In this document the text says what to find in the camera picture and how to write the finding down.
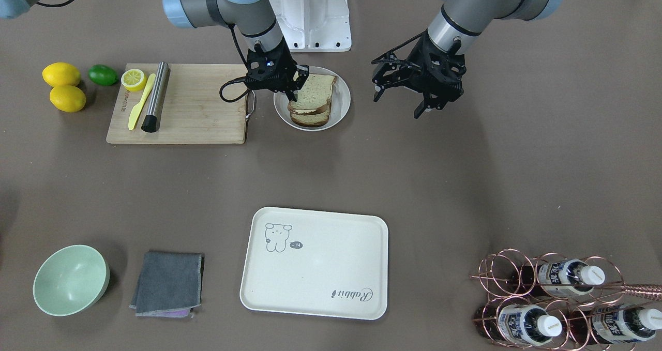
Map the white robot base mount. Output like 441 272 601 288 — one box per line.
269 0 352 53

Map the white round plate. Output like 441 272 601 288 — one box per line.
273 66 352 132

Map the mint green bowl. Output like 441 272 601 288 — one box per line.
33 245 110 316

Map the half cut lemon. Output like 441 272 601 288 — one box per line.
120 68 147 92

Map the green lime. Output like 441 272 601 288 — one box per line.
87 64 119 86

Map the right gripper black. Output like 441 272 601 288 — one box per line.
244 39 310 101

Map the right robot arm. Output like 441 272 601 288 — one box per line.
2 0 309 103

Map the yellow plastic knife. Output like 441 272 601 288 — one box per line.
128 73 156 130

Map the wooden cutting board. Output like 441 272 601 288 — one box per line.
106 63 251 144

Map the grey folded cloth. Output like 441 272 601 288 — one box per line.
129 251 205 318

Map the cream rabbit tray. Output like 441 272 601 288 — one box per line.
239 207 389 321

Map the tea bottle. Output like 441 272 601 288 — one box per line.
473 304 563 347
568 304 661 345
509 259 606 300

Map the plain bread slice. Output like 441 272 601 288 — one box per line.
288 73 337 115

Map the copper wire bottle rack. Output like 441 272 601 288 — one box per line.
472 248 660 350

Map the yellow lemon upper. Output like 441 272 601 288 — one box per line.
42 62 81 87

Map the yellow lemon lower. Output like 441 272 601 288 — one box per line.
49 85 86 113

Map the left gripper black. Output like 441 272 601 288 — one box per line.
371 31 467 119

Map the tea bottle upper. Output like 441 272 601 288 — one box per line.
509 259 606 300

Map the steel muddler black tip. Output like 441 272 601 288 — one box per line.
141 62 170 133

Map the yellow lemon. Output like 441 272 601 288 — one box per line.
42 62 81 87
49 85 86 113

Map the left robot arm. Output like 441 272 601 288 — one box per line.
372 0 562 118

